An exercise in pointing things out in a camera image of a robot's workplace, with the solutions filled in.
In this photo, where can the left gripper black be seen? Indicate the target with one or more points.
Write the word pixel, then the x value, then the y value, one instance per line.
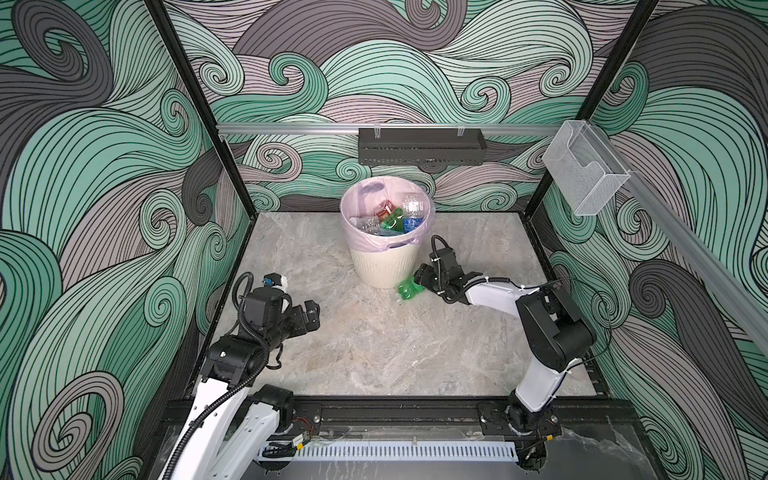
pixel 300 325

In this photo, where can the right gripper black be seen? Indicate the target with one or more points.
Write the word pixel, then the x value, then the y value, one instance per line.
pixel 422 277

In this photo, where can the green soda bottle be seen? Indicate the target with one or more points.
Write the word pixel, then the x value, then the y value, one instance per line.
pixel 393 223
pixel 409 288

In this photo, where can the clear bottle blue label white cap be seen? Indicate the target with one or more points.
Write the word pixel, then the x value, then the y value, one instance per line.
pixel 413 212

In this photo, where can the red orange drink bottle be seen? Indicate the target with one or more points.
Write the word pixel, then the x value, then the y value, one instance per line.
pixel 384 210

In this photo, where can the clear bottle blue red insert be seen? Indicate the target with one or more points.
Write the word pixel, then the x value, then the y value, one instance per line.
pixel 368 224

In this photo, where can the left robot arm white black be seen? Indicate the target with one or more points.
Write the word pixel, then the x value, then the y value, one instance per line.
pixel 202 451

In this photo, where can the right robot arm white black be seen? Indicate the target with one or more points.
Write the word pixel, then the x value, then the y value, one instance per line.
pixel 555 328

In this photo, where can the cream ribbed waste bin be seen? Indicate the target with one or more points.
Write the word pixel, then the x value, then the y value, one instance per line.
pixel 385 262

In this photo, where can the pink plastic bin liner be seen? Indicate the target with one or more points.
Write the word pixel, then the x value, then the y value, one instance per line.
pixel 365 198

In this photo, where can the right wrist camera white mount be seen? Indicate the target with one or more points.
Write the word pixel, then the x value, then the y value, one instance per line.
pixel 445 262

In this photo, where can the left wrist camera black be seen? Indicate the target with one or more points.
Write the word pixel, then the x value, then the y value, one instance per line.
pixel 258 309

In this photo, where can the black wall-mounted tray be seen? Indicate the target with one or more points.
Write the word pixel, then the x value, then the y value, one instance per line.
pixel 421 146

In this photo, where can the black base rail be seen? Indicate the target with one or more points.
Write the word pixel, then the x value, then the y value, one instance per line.
pixel 492 415

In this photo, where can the white slotted cable duct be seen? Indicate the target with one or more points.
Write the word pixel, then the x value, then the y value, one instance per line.
pixel 449 451

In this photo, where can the aluminium rail back wall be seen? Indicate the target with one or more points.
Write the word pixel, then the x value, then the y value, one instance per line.
pixel 307 128

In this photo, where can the aluminium rail wall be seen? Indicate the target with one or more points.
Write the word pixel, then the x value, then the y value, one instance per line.
pixel 307 128
pixel 682 208

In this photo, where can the clear acrylic wall holder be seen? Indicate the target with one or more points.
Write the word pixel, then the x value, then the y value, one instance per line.
pixel 585 166

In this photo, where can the aluminium rail right wall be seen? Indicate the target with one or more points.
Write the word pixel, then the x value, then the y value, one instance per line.
pixel 682 208

